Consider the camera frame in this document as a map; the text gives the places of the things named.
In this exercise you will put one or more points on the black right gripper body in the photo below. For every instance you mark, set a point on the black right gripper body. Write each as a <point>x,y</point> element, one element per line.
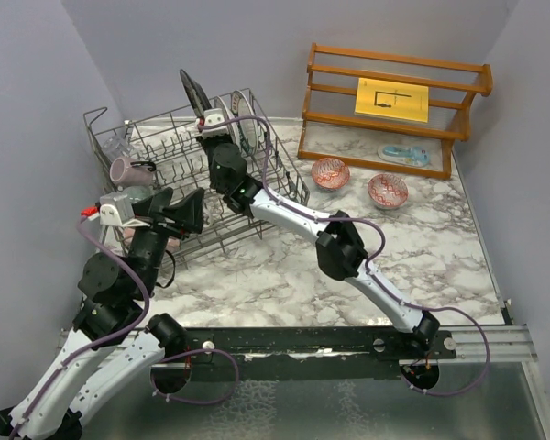
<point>210,146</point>

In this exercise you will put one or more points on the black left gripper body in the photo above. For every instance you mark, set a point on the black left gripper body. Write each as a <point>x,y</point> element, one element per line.
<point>149,249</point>

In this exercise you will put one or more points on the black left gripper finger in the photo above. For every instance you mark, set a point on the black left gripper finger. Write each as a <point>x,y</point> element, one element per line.
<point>152,209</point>
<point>186,216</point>

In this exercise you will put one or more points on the green rimmed white plate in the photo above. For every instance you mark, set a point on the green rimmed white plate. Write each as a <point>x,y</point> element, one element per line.
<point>247,121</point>

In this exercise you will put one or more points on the purple glass mug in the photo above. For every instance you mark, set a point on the purple glass mug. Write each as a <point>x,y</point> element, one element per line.
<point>125,172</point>

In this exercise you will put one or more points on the white plate red characters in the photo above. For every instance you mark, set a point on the white plate red characters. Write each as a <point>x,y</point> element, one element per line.
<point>232,128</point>

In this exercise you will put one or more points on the clear octagonal glass tumbler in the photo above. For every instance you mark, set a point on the clear octagonal glass tumbler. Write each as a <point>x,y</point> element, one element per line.
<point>116,147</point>

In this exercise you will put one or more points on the dark rimmed beige plate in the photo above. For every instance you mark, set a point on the dark rimmed beige plate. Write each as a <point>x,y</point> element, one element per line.
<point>195,93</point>

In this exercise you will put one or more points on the grey-green ceramic mug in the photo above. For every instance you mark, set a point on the grey-green ceramic mug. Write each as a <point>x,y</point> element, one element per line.
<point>136,194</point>

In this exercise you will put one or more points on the pink mug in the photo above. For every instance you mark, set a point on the pink mug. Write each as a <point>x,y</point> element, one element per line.
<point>128,233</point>

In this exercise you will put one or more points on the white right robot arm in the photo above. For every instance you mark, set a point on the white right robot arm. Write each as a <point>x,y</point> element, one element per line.
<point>340,250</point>

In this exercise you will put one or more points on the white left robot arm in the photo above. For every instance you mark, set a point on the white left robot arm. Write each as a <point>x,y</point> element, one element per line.
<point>111,336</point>

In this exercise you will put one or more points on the wooden shelf rack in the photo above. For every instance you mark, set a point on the wooden shelf rack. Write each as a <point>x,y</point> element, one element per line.
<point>453,86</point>

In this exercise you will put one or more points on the red patterned bowl near mug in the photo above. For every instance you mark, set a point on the red patterned bowl near mug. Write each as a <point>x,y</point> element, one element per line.
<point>330,174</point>

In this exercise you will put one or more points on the red patterned bowl far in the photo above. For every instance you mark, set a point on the red patterned bowl far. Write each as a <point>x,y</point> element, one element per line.
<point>387,191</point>

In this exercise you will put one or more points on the yellow book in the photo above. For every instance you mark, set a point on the yellow book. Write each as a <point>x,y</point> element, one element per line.
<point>392,100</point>

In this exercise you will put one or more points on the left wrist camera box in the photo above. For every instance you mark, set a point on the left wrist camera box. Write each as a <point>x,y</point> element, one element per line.
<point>114,209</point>

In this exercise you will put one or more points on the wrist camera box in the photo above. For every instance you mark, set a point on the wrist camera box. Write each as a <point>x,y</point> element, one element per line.
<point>114,209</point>
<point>212,123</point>

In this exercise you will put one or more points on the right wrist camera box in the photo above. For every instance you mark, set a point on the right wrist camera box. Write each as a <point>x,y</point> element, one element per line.
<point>212,123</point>

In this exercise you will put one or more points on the grey wire dish rack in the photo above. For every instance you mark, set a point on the grey wire dish rack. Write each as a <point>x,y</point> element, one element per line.
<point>169,140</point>

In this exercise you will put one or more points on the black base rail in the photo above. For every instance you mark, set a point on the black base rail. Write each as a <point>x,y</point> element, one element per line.
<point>318,353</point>

